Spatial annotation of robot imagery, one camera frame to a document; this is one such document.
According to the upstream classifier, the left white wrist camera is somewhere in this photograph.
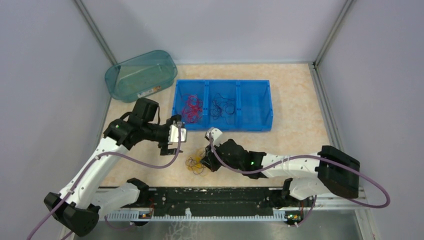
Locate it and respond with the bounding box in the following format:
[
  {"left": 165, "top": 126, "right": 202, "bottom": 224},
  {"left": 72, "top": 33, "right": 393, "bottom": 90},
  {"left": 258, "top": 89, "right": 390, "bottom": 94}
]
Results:
[{"left": 168, "top": 121, "right": 187, "bottom": 144}]

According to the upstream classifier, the teal transparent plastic tub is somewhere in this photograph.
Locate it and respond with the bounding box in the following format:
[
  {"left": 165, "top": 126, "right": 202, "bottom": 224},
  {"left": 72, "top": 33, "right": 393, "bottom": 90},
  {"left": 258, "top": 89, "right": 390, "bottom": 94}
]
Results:
[{"left": 104, "top": 50, "right": 178, "bottom": 103}]

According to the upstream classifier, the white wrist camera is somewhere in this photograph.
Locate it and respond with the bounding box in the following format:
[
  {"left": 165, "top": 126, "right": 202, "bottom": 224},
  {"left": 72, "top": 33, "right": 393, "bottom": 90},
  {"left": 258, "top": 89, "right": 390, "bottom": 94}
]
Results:
[
  {"left": 204, "top": 127, "right": 223, "bottom": 147},
  {"left": 168, "top": 121, "right": 187, "bottom": 144}
]

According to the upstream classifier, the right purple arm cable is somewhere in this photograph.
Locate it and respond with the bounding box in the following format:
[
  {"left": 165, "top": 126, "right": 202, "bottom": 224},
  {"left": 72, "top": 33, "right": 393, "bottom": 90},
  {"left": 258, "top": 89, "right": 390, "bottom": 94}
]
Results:
[{"left": 207, "top": 132, "right": 391, "bottom": 228}]

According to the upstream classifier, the blue three-compartment plastic bin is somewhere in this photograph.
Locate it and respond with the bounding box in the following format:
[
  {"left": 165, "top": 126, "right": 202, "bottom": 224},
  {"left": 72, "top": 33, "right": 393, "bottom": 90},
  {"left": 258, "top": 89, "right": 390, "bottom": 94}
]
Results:
[{"left": 172, "top": 79, "right": 274, "bottom": 132}]

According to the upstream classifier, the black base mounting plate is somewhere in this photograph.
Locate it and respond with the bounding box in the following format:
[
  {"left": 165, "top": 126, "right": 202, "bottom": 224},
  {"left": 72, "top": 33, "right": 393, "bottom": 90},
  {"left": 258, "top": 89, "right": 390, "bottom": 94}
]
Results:
[{"left": 132, "top": 187, "right": 313, "bottom": 217}]

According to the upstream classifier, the aluminium frame rail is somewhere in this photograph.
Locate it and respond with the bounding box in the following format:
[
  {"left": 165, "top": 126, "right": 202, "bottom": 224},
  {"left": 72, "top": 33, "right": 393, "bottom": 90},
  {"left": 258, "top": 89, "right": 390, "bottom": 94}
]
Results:
[{"left": 68, "top": 187, "right": 369, "bottom": 212}]

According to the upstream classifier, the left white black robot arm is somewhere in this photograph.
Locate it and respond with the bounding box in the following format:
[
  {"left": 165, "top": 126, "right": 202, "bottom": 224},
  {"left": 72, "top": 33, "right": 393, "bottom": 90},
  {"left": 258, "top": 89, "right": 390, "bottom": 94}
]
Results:
[{"left": 44, "top": 97, "right": 187, "bottom": 237}]

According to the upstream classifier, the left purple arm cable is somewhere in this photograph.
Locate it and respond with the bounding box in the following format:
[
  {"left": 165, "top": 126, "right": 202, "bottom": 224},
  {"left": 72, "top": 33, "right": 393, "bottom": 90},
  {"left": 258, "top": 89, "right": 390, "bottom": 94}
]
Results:
[{"left": 26, "top": 122, "right": 184, "bottom": 240}]

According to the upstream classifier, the white slotted cable duct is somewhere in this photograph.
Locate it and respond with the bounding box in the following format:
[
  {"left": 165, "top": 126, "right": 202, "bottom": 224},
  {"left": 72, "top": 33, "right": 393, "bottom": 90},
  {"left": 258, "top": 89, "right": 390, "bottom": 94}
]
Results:
[{"left": 105, "top": 207, "right": 288, "bottom": 222}]

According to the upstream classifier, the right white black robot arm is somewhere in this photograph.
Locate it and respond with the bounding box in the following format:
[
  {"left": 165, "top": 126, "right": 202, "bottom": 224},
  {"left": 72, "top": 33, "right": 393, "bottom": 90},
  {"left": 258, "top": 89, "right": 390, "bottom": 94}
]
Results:
[{"left": 200, "top": 139, "right": 360, "bottom": 206}]

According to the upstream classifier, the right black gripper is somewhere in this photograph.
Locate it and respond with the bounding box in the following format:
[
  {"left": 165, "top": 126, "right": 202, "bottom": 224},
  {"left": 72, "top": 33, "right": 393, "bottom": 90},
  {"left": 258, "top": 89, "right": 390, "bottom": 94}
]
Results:
[{"left": 199, "top": 140, "right": 243, "bottom": 172}]

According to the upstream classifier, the purple wire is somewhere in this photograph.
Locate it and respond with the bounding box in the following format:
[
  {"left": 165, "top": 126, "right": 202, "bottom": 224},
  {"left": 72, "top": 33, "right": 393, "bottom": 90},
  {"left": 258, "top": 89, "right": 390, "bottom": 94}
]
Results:
[{"left": 209, "top": 93, "right": 238, "bottom": 125}]

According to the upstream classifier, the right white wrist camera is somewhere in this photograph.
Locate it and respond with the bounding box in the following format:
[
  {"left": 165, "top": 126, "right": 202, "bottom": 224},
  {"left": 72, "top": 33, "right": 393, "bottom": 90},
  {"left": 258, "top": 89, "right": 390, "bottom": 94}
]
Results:
[{"left": 204, "top": 127, "right": 223, "bottom": 147}]

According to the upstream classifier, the colourful wire bundle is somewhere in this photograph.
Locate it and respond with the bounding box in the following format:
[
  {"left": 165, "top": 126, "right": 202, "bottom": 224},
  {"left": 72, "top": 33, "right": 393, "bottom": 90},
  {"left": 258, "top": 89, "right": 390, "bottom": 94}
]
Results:
[{"left": 185, "top": 147, "right": 211, "bottom": 176}]

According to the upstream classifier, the red wire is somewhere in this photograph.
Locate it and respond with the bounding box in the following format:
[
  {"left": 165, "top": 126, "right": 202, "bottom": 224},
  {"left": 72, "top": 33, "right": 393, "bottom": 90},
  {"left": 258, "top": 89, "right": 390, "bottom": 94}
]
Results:
[{"left": 180, "top": 93, "right": 205, "bottom": 125}]

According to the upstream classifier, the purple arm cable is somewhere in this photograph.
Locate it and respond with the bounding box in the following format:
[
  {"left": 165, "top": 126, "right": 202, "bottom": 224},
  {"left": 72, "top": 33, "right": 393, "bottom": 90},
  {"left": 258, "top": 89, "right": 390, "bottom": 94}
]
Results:
[
  {"left": 207, "top": 132, "right": 391, "bottom": 228},
  {"left": 26, "top": 122, "right": 184, "bottom": 240}
]

